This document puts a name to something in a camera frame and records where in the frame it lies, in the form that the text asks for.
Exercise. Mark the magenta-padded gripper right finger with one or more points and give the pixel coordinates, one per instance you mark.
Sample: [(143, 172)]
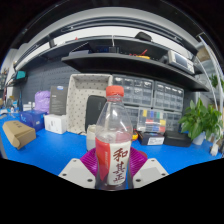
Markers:
[(150, 170)]

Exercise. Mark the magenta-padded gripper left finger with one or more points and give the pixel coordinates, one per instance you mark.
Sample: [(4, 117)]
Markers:
[(76, 171)]

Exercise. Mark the red-capped clear drink bottle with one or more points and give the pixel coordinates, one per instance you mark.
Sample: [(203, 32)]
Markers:
[(113, 133)]

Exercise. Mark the black box with white label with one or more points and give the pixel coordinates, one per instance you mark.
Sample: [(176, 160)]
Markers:
[(151, 139)]

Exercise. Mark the grey ceramic cup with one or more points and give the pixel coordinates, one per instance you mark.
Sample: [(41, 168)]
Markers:
[(90, 138)]

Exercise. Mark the plain black box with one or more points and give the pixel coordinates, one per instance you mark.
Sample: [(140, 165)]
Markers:
[(177, 138)]

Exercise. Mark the clear organizer with colourful parts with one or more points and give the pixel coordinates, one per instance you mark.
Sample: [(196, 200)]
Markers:
[(151, 120)]

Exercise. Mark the white carton box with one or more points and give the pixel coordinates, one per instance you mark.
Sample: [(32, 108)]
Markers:
[(55, 124)]

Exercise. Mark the black zip case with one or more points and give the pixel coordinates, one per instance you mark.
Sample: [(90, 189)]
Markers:
[(94, 111)]

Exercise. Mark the blue carton box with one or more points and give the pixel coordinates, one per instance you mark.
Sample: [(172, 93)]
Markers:
[(31, 120)]

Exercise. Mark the green potted plant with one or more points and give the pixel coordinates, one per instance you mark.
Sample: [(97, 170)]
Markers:
[(198, 121)]

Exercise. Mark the brown cardboard box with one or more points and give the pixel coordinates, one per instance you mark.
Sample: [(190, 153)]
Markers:
[(18, 134)]

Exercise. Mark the white dotted storage tray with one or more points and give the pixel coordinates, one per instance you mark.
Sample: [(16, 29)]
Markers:
[(78, 100)]

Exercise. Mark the dark grey flat box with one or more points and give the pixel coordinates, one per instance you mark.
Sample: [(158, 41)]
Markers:
[(58, 100)]

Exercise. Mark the purple plastic bag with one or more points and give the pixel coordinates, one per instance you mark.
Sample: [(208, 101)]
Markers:
[(42, 101)]

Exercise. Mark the small white carton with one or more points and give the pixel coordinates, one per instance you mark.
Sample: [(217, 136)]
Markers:
[(28, 107)]

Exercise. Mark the dark workbench shelf unit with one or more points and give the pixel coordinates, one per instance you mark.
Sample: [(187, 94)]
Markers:
[(126, 63)]

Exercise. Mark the teal screen monitor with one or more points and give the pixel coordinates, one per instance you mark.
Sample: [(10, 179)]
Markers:
[(20, 75)]

